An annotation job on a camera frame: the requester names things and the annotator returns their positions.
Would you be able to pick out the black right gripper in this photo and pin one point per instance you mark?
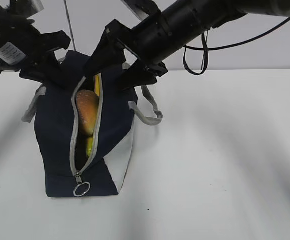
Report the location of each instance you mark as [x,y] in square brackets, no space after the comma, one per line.
[148,42]

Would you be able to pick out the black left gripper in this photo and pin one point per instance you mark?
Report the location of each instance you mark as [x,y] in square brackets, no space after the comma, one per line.
[27,50]

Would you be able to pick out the brown bread roll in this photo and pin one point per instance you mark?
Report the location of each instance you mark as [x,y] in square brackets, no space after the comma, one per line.
[81,102]

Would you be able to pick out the navy blue lunch bag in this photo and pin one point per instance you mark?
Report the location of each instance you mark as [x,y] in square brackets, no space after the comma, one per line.
[74,166]

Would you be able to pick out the yellow banana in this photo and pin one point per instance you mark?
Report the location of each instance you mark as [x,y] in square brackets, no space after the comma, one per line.
[92,112]

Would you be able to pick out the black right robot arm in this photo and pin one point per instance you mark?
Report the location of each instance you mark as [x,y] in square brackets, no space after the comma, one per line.
[188,19]

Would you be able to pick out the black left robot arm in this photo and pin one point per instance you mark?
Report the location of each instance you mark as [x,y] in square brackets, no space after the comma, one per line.
[7,20]

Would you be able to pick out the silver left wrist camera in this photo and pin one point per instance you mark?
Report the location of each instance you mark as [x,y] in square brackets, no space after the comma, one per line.
[24,8]

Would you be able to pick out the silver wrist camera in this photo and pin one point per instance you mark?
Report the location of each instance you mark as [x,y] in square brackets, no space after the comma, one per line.
[141,8]
[24,8]

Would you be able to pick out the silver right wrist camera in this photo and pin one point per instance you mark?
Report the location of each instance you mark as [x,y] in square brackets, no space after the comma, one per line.
[141,8]

